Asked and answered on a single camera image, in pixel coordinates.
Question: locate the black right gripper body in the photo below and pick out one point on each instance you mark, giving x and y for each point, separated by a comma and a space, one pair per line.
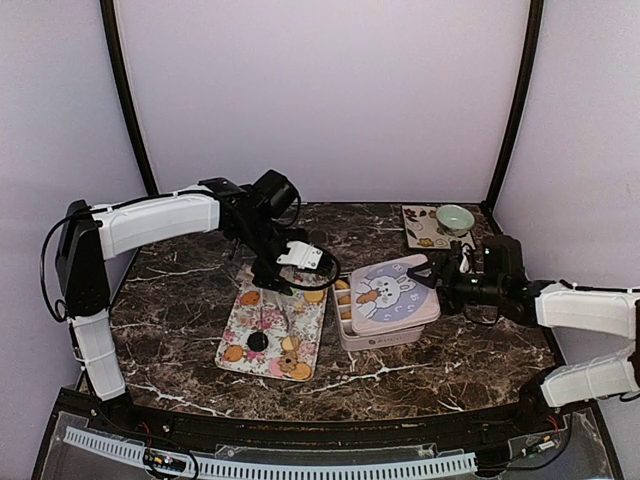
457, 290

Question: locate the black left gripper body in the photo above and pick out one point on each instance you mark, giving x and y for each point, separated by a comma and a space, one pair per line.
260, 268

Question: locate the metal tongs white handle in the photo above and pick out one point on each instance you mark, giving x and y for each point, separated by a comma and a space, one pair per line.
272, 312

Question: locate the clear box lid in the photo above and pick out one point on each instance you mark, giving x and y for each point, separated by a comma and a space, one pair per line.
384, 298

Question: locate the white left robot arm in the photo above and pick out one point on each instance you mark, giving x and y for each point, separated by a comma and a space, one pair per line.
72, 266

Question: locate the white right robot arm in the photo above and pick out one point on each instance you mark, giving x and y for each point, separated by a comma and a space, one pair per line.
503, 284

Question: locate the orange chip cookie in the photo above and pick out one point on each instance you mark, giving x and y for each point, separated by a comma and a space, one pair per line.
250, 298

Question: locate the round biscuit tray top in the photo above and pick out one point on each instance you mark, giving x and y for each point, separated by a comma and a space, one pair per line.
314, 297

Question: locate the floral square coaster plate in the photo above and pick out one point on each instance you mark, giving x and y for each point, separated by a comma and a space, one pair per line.
422, 230

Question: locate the floral cookie tray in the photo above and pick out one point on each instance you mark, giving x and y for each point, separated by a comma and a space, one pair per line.
304, 337

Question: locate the black chocolate sandwich cookie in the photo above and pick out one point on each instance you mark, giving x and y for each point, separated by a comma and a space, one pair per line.
257, 341

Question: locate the green ceramic bowl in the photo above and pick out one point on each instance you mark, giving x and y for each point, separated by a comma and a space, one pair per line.
454, 220

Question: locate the brown flower cookie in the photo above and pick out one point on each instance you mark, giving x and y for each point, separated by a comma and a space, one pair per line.
287, 362

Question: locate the pink round cookie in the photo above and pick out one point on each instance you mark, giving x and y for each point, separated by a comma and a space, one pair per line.
275, 369

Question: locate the compartment cookie box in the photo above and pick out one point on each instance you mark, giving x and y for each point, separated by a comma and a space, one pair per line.
352, 342

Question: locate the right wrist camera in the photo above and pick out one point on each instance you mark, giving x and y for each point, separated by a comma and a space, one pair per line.
461, 258

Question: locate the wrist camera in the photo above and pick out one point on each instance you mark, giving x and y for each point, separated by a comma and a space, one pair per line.
461, 258
310, 258

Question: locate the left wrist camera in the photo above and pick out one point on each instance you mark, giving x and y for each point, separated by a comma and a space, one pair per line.
310, 258

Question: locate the white cable duct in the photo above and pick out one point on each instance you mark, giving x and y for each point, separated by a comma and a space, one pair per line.
239, 463

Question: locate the right black frame post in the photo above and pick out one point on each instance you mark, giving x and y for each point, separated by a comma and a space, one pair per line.
521, 89

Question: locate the black frame post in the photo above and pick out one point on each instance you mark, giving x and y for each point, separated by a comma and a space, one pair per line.
125, 96
521, 89

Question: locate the left black frame post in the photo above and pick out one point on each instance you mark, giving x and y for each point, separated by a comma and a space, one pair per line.
125, 96

